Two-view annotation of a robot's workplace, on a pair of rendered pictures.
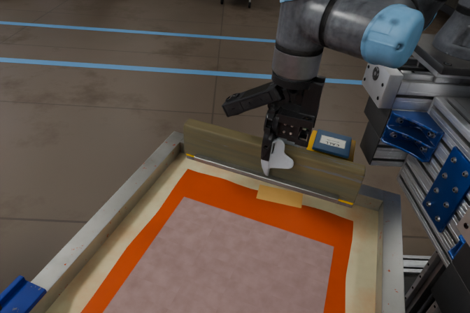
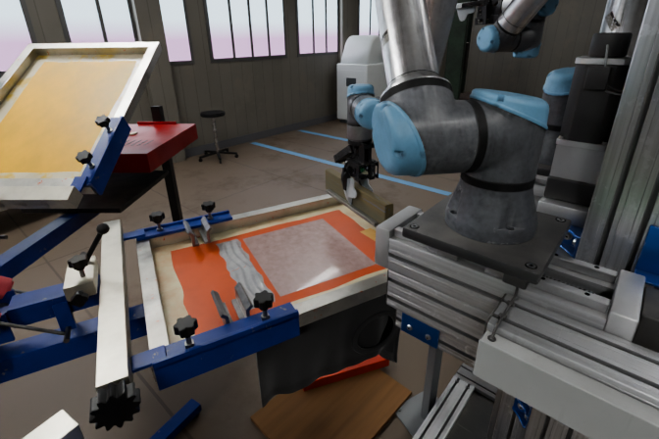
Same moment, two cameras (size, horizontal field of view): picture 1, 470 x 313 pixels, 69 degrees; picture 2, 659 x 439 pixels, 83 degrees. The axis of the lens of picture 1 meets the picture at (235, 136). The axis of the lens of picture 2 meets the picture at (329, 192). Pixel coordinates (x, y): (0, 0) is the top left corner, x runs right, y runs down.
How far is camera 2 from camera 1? 0.83 m
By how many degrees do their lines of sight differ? 40
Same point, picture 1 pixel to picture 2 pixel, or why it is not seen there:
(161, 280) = (277, 238)
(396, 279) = (383, 279)
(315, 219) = not seen: hidden behind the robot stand
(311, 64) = (357, 131)
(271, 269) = (329, 256)
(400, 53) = (362, 119)
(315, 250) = (362, 261)
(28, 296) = (226, 217)
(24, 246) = not seen: hidden behind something
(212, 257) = (307, 241)
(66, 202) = not seen: hidden behind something
